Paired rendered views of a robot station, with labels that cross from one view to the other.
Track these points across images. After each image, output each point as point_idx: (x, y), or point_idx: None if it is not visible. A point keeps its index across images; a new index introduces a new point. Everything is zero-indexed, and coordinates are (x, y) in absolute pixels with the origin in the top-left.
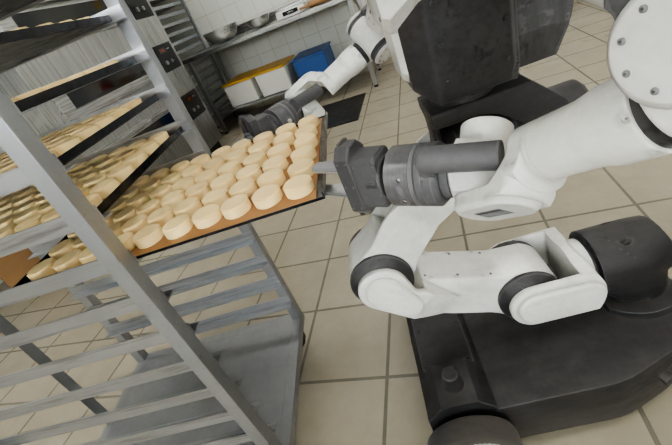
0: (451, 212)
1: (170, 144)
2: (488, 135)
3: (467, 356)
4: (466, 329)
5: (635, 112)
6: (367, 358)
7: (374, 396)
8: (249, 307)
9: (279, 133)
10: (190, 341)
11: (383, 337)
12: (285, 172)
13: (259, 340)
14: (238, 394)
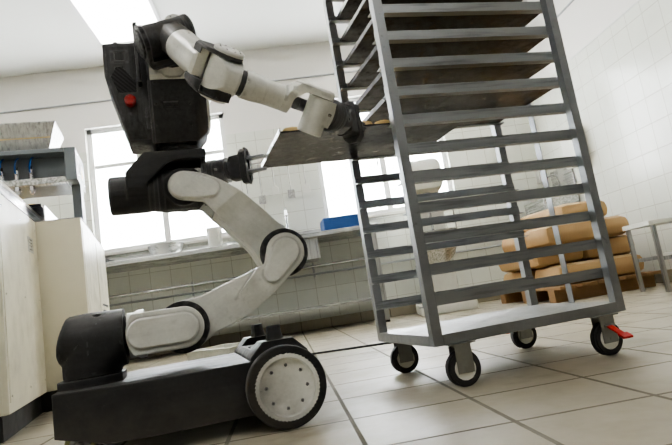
0: (213, 221)
1: (379, 106)
2: None
3: (245, 345)
4: (241, 352)
5: None
6: (366, 399)
7: (350, 394)
8: (465, 291)
9: None
10: (357, 209)
11: (351, 407)
12: None
13: (466, 327)
14: (366, 259)
